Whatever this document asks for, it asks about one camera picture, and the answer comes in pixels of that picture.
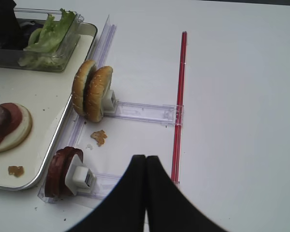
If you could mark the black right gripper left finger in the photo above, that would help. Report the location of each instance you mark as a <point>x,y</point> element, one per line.
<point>123,210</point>

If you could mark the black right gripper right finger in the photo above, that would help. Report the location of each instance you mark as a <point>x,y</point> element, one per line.
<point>168,210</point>

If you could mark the white pusher block patties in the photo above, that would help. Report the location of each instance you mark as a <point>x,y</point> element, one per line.
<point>79,178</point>

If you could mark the standing meat patties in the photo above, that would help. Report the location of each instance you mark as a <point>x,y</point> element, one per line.
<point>57,170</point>

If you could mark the bread crumb on table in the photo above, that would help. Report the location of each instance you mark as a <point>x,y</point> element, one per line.
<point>99,137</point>

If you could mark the bread crumb on tray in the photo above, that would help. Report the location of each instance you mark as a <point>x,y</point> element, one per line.
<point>16,171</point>

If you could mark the tomato slices on tray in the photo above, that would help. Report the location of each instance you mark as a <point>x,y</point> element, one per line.
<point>16,116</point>

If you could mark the green lettuce leaves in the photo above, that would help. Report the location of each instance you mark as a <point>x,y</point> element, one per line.
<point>51,47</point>

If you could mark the right lower clear track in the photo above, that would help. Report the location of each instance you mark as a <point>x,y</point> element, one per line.
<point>101,186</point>

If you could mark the clear track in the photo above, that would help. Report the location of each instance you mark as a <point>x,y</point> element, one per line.
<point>161,114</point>
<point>101,186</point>

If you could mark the right red strip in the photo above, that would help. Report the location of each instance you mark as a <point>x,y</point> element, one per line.
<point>179,110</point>

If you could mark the right upper clear track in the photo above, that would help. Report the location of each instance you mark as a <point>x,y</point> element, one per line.
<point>161,114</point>

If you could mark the white pusher block buns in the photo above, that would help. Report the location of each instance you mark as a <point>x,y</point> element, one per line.
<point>109,102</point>

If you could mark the bottom bun slice on tray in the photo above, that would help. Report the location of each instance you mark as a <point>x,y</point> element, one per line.
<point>19,135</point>

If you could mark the rear sesame bun top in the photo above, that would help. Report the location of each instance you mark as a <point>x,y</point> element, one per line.
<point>96,88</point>

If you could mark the sesame bun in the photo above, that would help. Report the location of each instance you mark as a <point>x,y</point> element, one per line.
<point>79,84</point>
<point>96,88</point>

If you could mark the white metal tray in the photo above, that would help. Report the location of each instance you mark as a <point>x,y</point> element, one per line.
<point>46,95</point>

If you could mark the front sesame bun top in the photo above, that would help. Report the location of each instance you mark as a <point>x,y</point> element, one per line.
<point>79,84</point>

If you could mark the clear plastic salad container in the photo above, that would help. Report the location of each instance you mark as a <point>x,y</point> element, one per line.
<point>9,58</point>

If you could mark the purple cabbage leaves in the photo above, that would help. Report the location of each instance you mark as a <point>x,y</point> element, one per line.
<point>19,40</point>

